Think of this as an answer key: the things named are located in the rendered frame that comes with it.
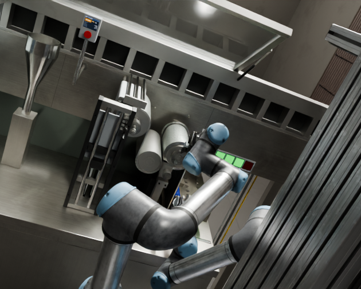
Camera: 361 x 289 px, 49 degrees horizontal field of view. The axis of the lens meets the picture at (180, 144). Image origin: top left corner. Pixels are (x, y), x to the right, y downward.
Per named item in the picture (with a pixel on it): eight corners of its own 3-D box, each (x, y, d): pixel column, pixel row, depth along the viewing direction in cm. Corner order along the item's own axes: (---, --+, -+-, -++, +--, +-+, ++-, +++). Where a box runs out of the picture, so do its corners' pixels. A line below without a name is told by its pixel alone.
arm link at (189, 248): (174, 258, 150) (183, 241, 147) (172, 239, 160) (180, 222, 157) (193, 263, 152) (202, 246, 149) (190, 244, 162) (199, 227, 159)
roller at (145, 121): (114, 131, 180) (124, 104, 175) (117, 112, 202) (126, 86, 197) (143, 141, 183) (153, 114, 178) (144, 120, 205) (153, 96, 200)
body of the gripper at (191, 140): (205, 140, 164) (216, 133, 153) (200, 159, 162) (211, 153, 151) (188, 134, 163) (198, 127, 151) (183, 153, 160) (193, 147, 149)
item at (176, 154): (189, 157, 185) (179, 168, 187) (189, 155, 187) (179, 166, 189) (178, 148, 183) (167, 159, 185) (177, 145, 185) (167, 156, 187)
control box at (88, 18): (77, 37, 160) (83, 13, 156) (79, 34, 166) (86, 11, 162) (94, 43, 162) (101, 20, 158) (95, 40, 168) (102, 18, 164)
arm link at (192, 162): (207, 175, 130) (225, 151, 134) (179, 158, 134) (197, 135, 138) (207, 184, 137) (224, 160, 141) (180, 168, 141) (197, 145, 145)
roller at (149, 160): (132, 169, 188) (141, 147, 183) (134, 145, 211) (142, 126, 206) (156, 176, 190) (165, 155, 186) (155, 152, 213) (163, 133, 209)
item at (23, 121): (-7, 164, 186) (20, 49, 164) (3, 151, 198) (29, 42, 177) (23, 173, 189) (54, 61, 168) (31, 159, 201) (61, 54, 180)
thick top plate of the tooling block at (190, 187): (176, 213, 196) (181, 203, 194) (172, 173, 232) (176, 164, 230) (206, 222, 200) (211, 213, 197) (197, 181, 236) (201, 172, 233)
